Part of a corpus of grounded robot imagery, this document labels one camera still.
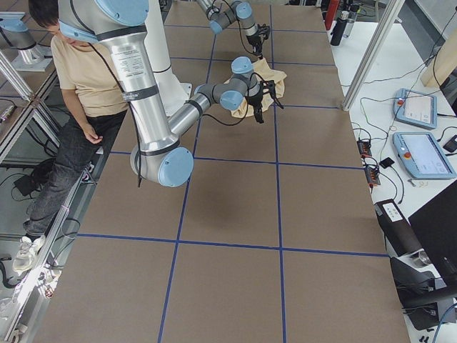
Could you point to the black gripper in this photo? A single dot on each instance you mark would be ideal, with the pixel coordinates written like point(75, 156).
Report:
point(255, 101)
point(253, 38)

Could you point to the black monitor arm base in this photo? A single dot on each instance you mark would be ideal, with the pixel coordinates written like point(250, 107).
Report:
point(424, 297)

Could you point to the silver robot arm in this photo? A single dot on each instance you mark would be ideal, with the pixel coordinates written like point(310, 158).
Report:
point(239, 12)
point(121, 27)

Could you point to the black water bottle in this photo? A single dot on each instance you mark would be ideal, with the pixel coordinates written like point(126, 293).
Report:
point(339, 28)

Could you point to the red fire extinguisher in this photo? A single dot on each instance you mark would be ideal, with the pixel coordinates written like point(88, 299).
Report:
point(330, 13)

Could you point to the clear water bottle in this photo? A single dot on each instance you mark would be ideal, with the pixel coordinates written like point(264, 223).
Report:
point(352, 16)

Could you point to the upper orange black adapter box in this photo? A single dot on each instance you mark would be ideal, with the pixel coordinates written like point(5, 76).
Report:
point(364, 148)

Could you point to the orange black adapter box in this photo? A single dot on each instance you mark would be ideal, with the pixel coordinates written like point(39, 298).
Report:
point(364, 148)
point(372, 176)

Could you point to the lower orange black adapter box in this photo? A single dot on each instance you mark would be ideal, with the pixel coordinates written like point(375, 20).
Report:
point(372, 176)

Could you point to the small black square device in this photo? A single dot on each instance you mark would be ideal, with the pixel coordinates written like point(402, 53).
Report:
point(386, 163)

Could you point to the upper blue teach pendant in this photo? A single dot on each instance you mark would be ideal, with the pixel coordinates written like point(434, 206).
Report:
point(415, 108)

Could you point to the blue teach pendant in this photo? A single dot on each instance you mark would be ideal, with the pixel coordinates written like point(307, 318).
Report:
point(415, 108)
point(422, 156)

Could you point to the lower blue teach pendant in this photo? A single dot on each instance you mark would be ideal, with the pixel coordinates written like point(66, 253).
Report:
point(422, 156)

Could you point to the person in beige shirt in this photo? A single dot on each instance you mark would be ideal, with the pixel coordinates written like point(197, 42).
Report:
point(87, 81)

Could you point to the black box with white label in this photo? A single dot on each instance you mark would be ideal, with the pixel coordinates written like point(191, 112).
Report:
point(396, 228)

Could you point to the black monitor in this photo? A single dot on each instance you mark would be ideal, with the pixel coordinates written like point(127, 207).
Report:
point(434, 225)

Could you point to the white sneaker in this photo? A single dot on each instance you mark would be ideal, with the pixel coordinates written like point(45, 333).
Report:
point(27, 254)

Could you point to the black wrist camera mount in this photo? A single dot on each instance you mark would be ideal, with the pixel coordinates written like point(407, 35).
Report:
point(268, 88)
point(264, 31)

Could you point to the white pedestal column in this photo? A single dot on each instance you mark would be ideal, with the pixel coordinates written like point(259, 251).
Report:
point(173, 92)

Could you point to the aluminium frame post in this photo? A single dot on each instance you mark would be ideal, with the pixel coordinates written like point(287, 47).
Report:
point(379, 36)

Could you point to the aluminium side frame rail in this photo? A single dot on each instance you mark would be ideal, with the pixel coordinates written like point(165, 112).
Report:
point(23, 296)

